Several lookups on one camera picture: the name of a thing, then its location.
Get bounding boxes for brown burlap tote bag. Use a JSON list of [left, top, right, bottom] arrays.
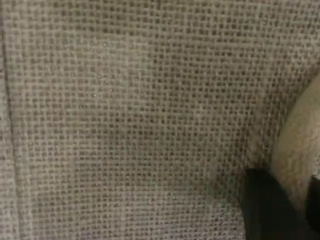
[[0, 0, 320, 240]]

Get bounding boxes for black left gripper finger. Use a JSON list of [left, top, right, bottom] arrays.
[[306, 174, 320, 233], [241, 168, 310, 240]]

